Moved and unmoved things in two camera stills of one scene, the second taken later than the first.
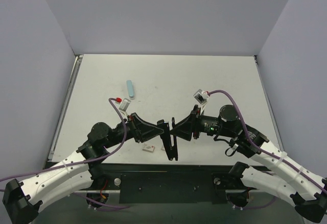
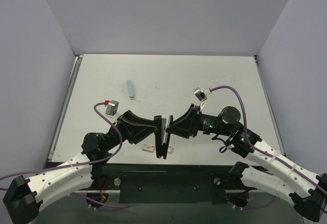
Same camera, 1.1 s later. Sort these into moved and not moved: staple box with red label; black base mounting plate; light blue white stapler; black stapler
Moved: black stapler
Not moved: black base mounting plate; light blue white stapler; staple box with red label
